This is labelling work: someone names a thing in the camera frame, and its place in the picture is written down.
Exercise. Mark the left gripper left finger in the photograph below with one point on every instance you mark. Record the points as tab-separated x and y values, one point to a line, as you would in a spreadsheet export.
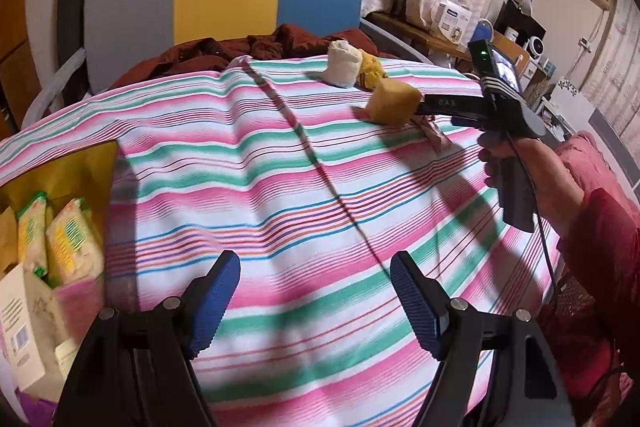
187	326

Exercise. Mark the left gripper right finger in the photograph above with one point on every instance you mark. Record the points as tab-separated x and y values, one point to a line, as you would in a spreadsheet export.
451	331

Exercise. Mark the pink striped sock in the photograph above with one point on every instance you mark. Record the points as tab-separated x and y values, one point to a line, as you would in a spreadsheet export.
438	139

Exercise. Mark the orange sponge block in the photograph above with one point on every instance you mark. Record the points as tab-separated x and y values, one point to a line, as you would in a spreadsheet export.
393	102

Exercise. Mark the purple snack packet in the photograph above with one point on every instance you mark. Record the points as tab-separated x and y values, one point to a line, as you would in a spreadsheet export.
39	412

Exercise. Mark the red sleeve forearm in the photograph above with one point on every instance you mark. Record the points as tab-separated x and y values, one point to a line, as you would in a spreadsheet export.
594	334

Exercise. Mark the right hand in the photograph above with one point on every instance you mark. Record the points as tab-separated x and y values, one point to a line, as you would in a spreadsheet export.
559	197

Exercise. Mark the small white fan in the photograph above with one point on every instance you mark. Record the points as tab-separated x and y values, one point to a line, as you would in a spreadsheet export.
535	48

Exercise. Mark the blue kettle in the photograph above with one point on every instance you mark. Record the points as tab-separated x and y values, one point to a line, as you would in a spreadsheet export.
483	31

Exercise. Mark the white product box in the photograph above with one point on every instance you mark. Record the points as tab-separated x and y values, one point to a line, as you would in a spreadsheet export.
449	21

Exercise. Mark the green yellow snack packet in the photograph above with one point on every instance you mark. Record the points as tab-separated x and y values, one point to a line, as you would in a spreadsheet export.
76	251
31	235

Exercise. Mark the wooden desk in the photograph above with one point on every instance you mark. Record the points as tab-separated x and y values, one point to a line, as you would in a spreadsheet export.
395	36

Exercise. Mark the yellow rolled sock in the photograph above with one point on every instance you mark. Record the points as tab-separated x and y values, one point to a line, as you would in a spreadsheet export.
371	71

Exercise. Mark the large white carton box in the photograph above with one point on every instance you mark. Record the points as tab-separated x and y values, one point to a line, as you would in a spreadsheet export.
32	327

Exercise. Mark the cream rolled sock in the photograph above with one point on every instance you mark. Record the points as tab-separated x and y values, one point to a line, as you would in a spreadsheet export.
343	65

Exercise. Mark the striped bed sheet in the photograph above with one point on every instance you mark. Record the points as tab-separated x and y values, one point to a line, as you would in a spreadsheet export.
270	162

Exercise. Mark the dark red blanket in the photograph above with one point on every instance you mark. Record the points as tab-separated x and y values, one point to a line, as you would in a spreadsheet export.
287	41

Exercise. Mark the wooden wardrobe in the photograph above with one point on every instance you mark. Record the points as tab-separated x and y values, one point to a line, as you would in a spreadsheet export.
19	80

